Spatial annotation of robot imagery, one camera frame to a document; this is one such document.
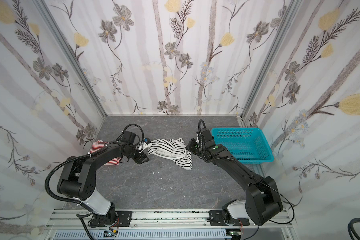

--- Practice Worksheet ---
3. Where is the black white striped tank top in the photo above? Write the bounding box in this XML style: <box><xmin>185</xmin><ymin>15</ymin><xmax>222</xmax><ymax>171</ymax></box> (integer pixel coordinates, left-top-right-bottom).
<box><xmin>148</xmin><ymin>138</ymin><xmax>193</xmax><ymax>170</ymax></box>

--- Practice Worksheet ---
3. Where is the red white striped tank top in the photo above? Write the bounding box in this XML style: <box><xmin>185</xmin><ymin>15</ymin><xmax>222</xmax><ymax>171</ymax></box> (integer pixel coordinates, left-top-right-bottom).
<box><xmin>89</xmin><ymin>140</ymin><xmax>122</xmax><ymax>167</ymax></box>

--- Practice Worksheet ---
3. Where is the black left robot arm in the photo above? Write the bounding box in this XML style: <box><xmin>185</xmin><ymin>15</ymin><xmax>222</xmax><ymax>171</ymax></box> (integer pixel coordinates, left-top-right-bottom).
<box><xmin>57</xmin><ymin>142</ymin><xmax>149</xmax><ymax>228</ymax></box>

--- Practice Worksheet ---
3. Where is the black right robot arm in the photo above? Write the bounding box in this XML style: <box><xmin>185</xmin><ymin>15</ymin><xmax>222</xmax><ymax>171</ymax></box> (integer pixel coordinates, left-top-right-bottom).
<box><xmin>187</xmin><ymin>127</ymin><xmax>284</xmax><ymax>226</ymax></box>

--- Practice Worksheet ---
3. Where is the teal plastic basket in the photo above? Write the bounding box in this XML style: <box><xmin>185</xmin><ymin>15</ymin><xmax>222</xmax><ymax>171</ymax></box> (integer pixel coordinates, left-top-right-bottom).
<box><xmin>211</xmin><ymin>128</ymin><xmax>274</xmax><ymax>164</ymax></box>

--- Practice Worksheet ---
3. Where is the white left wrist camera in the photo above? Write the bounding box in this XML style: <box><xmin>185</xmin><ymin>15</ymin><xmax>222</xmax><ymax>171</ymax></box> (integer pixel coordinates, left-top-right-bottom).
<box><xmin>136</xmin><ymin>138</ymin><xmax>152</xmax><ymax>153</ymax></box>

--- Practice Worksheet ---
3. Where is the white slotted cable duct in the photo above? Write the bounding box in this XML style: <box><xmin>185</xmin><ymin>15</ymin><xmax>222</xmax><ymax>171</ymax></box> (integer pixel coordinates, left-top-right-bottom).
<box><xmin>52</xmin><ymin>229</ymin><xmax>232</xmax><ymax>240</ymax></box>

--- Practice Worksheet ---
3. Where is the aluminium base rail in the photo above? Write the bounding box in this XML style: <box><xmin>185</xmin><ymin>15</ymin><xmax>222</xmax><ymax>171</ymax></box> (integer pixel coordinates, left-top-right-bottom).
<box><xmin>41</xmin><ymin>209</ymin><xmax>295</xmax><ymax>240</ymax></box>

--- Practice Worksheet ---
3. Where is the black cable bundle right corner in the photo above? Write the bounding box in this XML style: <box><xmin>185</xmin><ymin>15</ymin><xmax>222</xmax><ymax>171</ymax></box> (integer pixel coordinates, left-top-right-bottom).
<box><xmin>347</xmin><ymin>217</ymin><xmax>360</xmax><ymax>240</ymax></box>

